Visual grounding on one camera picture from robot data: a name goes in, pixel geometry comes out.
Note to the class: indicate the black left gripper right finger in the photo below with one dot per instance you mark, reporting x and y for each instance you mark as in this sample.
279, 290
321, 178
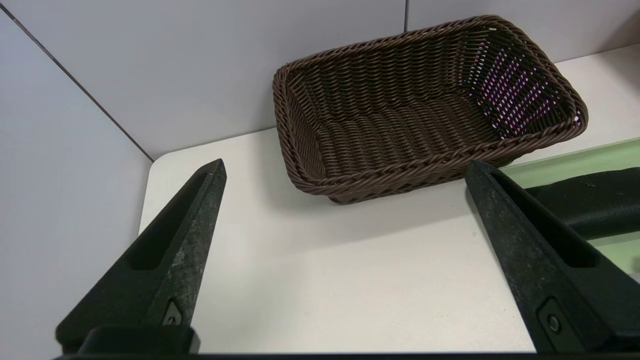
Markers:
550, 280

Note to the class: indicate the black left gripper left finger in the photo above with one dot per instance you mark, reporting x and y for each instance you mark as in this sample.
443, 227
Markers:
165, 270

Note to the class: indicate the dark brown wicker basket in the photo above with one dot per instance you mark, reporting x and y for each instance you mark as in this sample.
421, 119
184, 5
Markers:
400, 135

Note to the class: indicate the black folded pouch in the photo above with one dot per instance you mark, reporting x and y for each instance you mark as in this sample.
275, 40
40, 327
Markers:
595, 205

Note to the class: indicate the light green plastic tray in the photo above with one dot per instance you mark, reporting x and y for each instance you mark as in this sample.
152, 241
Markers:
575, 162

